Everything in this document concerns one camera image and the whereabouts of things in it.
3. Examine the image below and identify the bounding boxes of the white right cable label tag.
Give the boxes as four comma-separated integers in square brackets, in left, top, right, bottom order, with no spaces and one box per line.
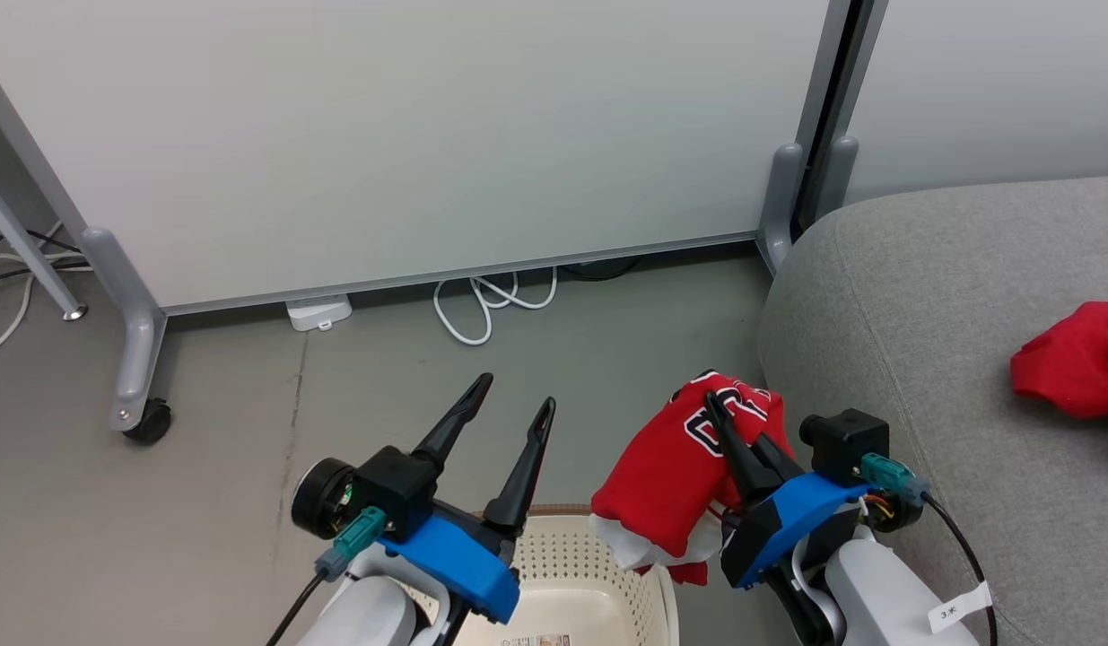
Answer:
[927,581,994,635]

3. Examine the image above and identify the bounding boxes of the white floor cable beside table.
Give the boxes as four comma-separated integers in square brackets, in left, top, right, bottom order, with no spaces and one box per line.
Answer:
[0,223,92,362]

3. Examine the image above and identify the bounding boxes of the black floor cable under partition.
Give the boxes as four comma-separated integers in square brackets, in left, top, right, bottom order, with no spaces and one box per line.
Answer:
[558,255,645,283]

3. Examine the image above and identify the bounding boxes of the wide white partition panel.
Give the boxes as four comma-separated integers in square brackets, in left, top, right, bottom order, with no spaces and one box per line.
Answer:
[0,0,834,317]

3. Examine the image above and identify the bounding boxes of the grey fabric sofa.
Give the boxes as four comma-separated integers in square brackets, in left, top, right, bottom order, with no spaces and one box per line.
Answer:
[756,174,1108,646]

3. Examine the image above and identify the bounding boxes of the grey partition foot post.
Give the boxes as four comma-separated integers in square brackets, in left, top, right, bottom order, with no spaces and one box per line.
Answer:
[816,135,860,218]
[756,143,805,275]

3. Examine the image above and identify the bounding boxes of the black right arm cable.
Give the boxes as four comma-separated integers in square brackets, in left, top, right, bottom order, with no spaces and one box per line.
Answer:
[920,492,999,646]

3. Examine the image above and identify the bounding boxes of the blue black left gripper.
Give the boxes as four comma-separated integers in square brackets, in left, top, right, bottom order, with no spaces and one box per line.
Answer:
[377,372,558,626]

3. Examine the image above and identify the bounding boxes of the cream perforated laundry basket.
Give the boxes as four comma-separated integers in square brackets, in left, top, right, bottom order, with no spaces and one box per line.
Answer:
[408,503,681,646]

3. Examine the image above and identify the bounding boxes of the red printed basketball jersey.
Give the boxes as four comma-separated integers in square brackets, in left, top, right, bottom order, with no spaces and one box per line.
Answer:
[590,369,798,587]

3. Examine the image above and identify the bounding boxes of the black caster wheel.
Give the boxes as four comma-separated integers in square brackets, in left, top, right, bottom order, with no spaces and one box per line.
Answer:
[122,398,174,448]

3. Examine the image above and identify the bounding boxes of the red shirt with white trim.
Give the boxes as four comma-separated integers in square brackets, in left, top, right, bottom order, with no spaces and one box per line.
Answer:
[1008,301,1108,447]

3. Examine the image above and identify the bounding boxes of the coiled white cable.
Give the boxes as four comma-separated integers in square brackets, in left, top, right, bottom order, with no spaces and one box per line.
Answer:
[432,266,560,347]

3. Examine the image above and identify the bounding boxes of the grey curved partition leg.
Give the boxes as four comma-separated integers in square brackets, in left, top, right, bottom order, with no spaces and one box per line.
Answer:
[79,226,168,434]

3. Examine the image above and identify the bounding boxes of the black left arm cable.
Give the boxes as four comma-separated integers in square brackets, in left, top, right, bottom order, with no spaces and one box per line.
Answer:
[266,572,327,646]

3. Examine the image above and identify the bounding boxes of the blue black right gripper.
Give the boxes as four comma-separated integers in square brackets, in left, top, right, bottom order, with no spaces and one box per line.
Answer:
[703,391,875,591]

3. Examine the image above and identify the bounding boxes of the white power adapter box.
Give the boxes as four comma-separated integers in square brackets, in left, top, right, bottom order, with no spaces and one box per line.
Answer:
[285,293,353,334]

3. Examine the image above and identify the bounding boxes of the black cables beside table leg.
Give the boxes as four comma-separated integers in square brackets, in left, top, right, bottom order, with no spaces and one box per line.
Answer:
[0,231,85,289]

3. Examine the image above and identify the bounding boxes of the metal table leg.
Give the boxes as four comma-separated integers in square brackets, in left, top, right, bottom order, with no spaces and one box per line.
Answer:
[0,169,89,323]

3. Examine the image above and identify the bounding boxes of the narrow white partition panel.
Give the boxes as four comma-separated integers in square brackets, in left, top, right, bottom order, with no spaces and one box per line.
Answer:
[843,0,1108,207]

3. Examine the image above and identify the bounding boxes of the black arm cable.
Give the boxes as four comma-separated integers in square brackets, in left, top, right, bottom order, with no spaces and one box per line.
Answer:
[920,492,999,646]
[266,572,327,646]

